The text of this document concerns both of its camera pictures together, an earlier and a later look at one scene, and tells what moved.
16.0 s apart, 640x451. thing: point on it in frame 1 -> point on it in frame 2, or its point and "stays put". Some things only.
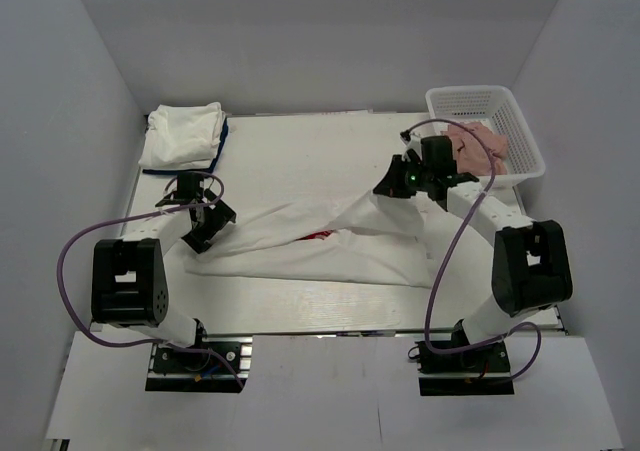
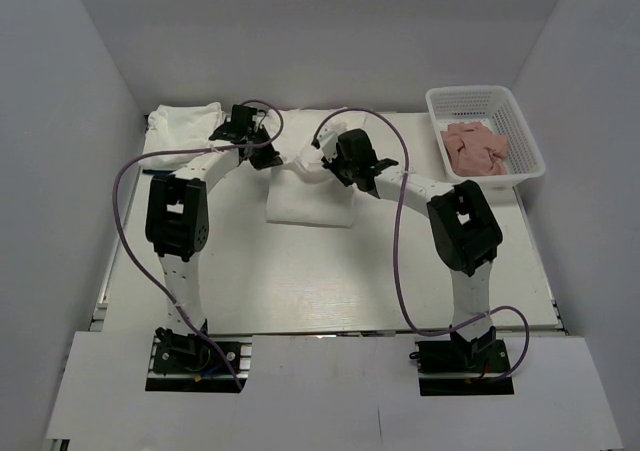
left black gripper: [221, 214] -> [270, 158]
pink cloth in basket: [472, 155] stays put
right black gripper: [392, 185] -> [334, 165]
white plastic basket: [492, 106] stays put
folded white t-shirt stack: [182, 135] stays put
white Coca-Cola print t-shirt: [364, 239] -> [302, 190]
